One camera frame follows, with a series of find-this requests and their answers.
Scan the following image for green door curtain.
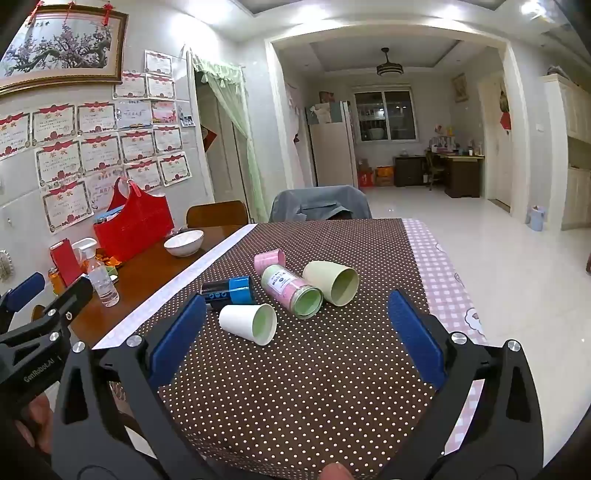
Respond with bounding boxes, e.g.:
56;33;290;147
191;51;269;223

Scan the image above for dark wooden desk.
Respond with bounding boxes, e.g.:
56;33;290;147
394;150;485;198

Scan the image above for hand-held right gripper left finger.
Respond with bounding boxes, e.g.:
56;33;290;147
50;294;208;480

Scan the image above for wall of certificates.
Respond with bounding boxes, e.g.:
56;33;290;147
0;48;192;230

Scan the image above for grey jacket on chair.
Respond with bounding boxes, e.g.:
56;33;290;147
269;185;373;223

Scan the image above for pink label cup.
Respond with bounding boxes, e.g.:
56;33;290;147
261;264;324;319

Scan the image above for blue and black cup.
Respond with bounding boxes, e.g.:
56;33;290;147
201;276;256;315

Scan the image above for window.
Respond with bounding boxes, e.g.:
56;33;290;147
353;85;419;142

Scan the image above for ceiling lamp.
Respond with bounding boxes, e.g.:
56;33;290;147
376;47;404;78

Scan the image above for white refrigerator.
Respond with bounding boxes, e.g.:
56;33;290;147
307;100;358;188

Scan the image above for white cabinet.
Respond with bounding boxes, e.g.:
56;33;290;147
544;74;591;232

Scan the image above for orange snack packets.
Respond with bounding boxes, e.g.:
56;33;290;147
98;251;124;278

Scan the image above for white cup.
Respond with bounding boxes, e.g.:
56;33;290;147
218;303;278;346

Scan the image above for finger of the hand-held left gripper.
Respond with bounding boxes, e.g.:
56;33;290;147
0;278;95;358
0;272;46;324

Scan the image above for brown dotted tablecloth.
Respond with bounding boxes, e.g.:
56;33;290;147
92;218;462;480

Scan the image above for red bag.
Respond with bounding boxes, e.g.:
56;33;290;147
93;178;175;263

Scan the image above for dark desk chair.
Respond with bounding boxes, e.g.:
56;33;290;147
425;150;447;191

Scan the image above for white bowl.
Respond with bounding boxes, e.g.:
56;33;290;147
164;229;205;258

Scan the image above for cream cup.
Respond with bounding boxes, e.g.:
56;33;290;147
302;261;360;308

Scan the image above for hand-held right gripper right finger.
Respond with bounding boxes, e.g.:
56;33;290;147
383;290;546;480

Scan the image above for red packet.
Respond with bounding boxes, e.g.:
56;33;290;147
50;239;84;287

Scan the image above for framed blossom painting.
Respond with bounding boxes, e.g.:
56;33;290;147
0;2;129;95

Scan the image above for clear spray bottle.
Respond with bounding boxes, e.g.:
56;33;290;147
73;239;120;308

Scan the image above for person's left hand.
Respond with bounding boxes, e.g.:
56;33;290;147
14;393;56;457

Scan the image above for white door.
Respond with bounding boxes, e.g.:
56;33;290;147
478;76;513;213

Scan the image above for wooden chair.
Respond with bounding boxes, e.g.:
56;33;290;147
186;200;250;228

